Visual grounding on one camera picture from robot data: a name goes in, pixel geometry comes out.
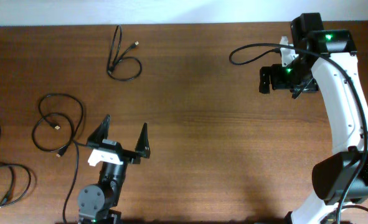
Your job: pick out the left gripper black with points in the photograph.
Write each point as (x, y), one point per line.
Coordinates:
(141, 146)

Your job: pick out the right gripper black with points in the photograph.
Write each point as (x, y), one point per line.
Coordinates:
(271, 79)

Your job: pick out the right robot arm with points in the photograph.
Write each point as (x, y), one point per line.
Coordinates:
(308, 33)

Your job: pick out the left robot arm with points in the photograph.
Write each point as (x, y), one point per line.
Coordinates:
(95, 201)

